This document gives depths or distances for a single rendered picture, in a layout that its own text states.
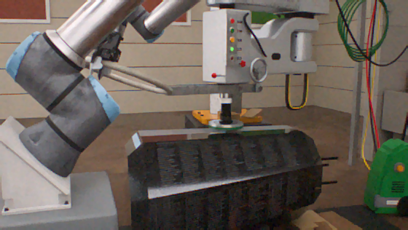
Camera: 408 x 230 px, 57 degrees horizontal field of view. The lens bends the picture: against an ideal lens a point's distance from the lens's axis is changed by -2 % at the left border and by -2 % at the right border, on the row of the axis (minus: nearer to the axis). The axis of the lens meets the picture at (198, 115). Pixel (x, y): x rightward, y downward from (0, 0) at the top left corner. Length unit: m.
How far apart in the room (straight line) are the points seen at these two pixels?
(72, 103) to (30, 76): 0.13
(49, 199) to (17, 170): 0.12
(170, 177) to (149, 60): 6.46
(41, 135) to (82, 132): 0.11
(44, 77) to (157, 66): 7.30
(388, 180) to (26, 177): 2.79
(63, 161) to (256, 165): 1.25
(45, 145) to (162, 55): 7.31
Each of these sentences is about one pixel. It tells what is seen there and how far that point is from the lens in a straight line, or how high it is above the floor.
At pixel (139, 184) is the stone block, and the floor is 0.62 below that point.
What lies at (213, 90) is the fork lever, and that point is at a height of 1.07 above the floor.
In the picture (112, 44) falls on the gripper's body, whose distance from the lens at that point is 1.73.
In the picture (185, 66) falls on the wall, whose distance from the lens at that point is 8.52.
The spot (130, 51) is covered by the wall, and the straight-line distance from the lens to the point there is 8.26.
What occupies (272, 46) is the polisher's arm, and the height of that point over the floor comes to 1.32.
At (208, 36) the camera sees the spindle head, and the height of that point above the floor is 1.38.
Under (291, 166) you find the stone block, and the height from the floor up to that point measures 0.65.
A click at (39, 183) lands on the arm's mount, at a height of 0.93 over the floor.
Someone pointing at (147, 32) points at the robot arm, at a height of 1.36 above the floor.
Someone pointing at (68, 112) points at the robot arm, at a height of 1.11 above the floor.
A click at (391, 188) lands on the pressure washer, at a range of 3.39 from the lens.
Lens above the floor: 1.28
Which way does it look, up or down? 9 degrees down
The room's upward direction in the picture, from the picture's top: straight up
